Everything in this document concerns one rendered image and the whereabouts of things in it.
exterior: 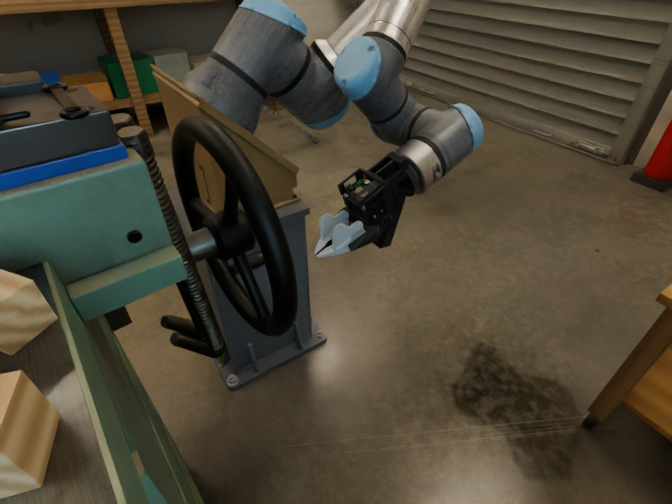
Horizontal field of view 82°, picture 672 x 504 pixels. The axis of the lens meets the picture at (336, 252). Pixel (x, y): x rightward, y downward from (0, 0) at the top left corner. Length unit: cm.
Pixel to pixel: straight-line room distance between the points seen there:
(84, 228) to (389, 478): 99
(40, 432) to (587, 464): 128
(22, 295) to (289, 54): 79
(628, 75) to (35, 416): 299
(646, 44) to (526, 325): 187
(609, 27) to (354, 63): 245
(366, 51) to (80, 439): 63
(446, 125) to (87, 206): 56
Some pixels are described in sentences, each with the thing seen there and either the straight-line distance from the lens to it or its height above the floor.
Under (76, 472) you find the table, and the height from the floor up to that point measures 90.
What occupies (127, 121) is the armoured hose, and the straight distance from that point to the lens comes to 43.
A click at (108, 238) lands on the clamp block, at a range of 39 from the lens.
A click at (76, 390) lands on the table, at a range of 28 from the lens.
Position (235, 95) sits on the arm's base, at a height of 84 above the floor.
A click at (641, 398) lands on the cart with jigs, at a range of 133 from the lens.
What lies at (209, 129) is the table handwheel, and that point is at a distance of 43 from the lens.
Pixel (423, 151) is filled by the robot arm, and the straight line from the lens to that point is 69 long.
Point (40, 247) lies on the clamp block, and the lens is 38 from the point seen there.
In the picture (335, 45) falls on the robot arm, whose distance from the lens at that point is 105.
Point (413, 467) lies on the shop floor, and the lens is 121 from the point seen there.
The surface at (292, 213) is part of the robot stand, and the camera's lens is 102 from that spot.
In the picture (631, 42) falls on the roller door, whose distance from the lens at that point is 299.
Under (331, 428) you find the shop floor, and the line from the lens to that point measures 123.
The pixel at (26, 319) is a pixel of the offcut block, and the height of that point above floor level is 92.
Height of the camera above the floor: 110
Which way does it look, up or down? 39 degrees down
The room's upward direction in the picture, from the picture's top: straight up
